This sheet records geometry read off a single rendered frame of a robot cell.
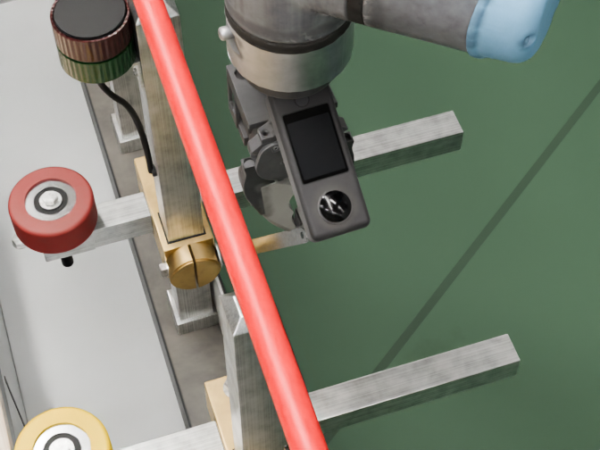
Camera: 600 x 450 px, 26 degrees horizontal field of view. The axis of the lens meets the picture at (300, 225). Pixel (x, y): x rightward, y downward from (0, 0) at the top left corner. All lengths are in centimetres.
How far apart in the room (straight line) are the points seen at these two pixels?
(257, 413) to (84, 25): 32
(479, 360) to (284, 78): 41
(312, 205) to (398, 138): 39
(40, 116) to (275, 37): 84
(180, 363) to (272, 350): 107
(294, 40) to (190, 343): 57
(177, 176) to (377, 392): 26
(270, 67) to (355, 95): 158
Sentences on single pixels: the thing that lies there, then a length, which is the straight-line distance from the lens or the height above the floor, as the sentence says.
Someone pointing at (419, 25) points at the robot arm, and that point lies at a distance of 81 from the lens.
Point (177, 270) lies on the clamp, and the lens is 123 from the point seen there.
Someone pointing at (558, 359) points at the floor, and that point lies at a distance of 219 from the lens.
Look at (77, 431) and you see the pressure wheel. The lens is 111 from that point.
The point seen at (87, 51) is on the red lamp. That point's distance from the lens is 99.
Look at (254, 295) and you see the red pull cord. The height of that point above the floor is 164.
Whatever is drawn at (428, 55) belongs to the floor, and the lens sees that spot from 254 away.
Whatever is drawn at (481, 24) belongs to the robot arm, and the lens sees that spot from 80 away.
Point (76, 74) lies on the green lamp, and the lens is 102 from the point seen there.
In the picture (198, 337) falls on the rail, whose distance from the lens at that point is 138.
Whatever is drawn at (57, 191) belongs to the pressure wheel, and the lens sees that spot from 124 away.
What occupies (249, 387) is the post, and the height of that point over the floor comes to 103.
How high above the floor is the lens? 190
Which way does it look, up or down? 56 degrees down
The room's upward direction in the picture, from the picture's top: straight up
